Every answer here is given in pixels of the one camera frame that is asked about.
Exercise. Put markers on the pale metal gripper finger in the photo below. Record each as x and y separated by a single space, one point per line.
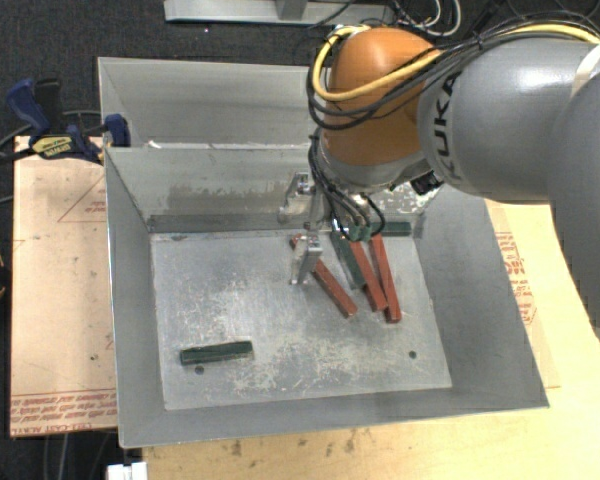
298 263
313 258

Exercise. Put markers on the dark green flat block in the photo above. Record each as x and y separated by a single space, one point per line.
347 263
395 228
215 353

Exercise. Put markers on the red-brown flat block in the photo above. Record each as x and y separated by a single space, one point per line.
387 283
337 293

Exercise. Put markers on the grey metal bin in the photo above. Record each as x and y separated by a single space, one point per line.
260 318

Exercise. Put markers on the brown cardboard board red print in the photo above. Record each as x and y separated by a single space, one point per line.
60 293

